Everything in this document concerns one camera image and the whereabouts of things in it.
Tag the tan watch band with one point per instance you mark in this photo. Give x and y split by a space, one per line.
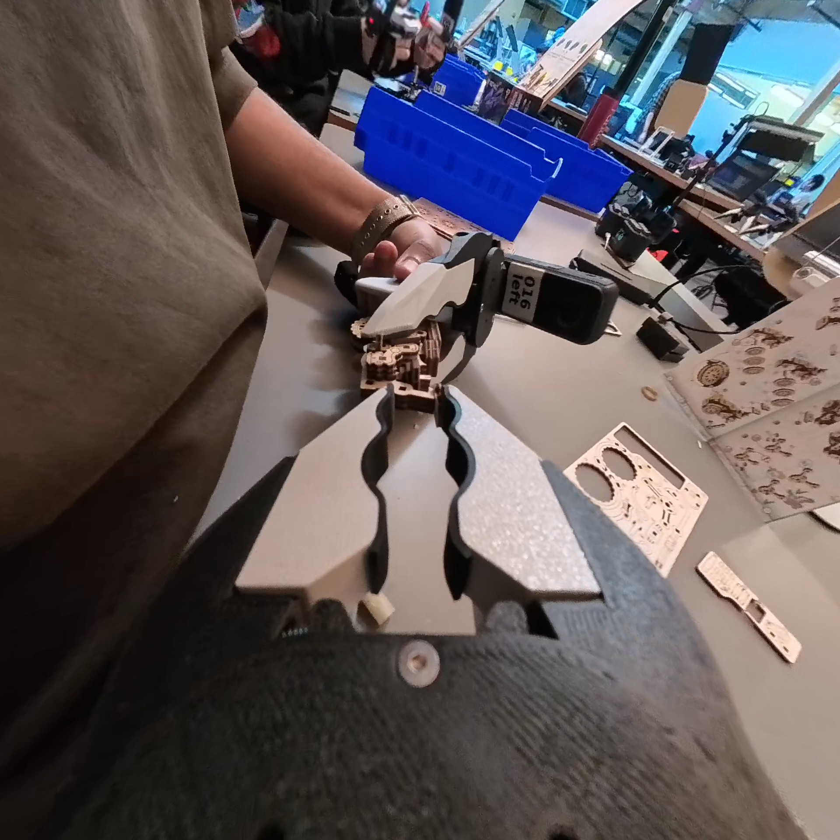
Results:
380 223

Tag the person's left forearm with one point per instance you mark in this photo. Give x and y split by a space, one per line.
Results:
295 170

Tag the stack of wooden sheets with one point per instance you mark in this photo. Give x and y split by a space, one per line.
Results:
459 220

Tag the black box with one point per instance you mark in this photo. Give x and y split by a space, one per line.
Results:
663 338

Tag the printed instruction sheet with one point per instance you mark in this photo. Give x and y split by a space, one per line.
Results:
754 394

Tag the black power adapter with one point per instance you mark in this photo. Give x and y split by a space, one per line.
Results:
610 272

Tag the wooden sheet with round holes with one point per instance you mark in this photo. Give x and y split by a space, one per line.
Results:
656 518

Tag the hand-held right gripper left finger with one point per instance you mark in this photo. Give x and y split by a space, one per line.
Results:
308 525

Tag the small wooden parts sheet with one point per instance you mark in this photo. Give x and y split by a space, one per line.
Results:
735 590

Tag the person's left hand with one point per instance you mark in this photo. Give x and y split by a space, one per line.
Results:
410 253

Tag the person's tan shirt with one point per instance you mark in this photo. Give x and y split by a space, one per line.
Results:
118 295

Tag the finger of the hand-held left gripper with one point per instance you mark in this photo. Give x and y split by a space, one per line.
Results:
467 358

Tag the wooden puzzle model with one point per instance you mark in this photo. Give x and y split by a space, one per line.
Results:
400 367

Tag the printed cardboard sheet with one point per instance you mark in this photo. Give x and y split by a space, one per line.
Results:
577 46

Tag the black monitor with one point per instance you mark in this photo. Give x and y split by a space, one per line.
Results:
807 229

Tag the red cylinder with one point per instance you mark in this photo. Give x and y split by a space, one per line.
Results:
602 118

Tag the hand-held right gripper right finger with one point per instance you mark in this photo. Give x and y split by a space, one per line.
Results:
525 525

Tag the black electronic device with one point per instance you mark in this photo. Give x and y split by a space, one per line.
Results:
636 216

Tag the blue bin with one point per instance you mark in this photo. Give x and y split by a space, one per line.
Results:
453 157
459 79
584 170

